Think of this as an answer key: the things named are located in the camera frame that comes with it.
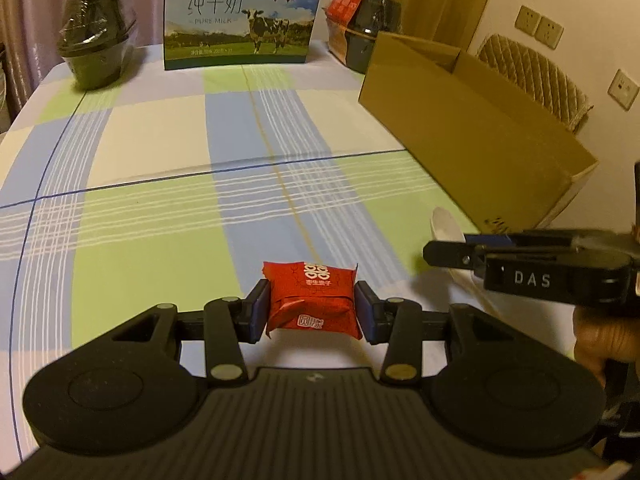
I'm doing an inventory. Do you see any white plastic spoon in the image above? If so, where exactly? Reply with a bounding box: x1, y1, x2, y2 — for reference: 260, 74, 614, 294
430, 207, 501, 311

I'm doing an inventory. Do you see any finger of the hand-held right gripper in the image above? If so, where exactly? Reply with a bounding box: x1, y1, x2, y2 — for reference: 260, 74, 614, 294
422, 240, 488, 273
465, 230, 586, 250

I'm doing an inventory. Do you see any brown cardboard box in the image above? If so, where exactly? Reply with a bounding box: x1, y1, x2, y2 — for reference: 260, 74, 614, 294
359, 31, 599, 235

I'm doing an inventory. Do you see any quilted chair back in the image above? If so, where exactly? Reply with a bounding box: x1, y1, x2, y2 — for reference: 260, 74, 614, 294
475, 34, 595, 135

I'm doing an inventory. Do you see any checked cloth desktop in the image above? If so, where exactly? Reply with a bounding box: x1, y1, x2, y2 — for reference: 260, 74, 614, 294
0, 42, 501, 461

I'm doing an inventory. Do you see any red snack packet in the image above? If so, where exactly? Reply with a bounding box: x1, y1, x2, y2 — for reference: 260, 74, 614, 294
262, 260, 362, 340

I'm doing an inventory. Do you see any beige wall socket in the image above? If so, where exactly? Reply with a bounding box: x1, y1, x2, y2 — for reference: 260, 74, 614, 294
607, 69, 640, 110
535, 14, 564, 51
515, 5, 542, 37

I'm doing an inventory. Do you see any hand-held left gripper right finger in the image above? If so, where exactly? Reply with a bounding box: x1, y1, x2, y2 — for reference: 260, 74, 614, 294
355, 281, 523, 387

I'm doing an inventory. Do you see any red lid instant noodle bowl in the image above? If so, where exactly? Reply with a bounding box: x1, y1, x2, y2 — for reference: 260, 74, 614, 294
322, 0, 373, 61

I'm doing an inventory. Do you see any person's right hand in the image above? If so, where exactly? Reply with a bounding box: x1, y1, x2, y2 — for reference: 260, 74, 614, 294
572, 305, 640, 386

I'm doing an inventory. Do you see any blue green milk carton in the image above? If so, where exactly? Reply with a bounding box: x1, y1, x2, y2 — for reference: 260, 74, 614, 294
164, 0, 327, 71

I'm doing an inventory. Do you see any black wrapped instant noodle bowl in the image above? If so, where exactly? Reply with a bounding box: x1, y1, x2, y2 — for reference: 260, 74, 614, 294
56, 0, 138, 92
345, 0, 403, 75

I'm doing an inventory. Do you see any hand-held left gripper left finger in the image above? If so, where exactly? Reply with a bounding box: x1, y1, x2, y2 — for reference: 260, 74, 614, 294
107, 279, 271, 387

